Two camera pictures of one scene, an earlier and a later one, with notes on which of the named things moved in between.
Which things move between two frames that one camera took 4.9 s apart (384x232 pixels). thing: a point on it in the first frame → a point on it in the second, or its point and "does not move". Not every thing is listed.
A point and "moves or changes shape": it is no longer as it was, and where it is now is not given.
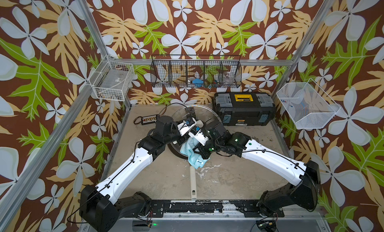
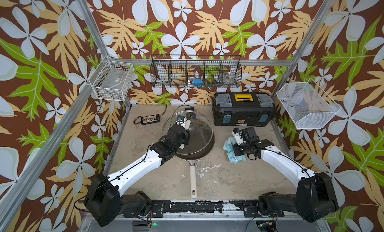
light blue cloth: x=186 y=148 moves or changes shape
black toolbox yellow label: x=245 y=109 does not move
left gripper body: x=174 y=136 does not move
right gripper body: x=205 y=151 → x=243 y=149
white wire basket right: x=308 y=106 does not move
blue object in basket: x=198 y=83 does not move
